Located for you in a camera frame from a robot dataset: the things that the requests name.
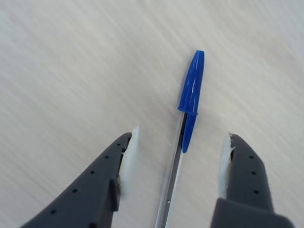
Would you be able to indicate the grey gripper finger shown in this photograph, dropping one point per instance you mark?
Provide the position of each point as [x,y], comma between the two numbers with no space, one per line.
[249,190]
[90,190]

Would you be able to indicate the blue capped ballpoint pen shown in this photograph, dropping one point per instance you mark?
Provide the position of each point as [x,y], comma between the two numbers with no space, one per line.
[193,83]

